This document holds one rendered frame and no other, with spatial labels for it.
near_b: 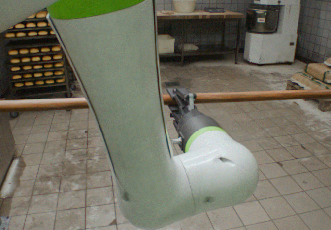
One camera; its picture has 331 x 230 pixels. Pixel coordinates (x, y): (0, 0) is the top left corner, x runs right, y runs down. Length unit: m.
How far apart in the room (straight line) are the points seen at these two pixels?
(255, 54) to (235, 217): 3.85
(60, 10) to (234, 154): 0.32
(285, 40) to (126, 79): 5.44
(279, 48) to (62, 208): 4.57
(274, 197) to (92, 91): 2.08
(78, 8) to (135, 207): 0.29
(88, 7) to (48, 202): 2.09
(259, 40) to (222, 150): 5.02
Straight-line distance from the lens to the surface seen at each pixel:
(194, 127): 0.56
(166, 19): 5.01
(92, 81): 0.32
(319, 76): 4.10
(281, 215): 2.19
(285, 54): 5.78
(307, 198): 2.41
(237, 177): 0.46
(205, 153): 0.47
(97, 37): 0.29
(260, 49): 5.47
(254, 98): 0.88
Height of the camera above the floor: 1.44
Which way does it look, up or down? 23 degrees down
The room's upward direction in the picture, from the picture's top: straight up
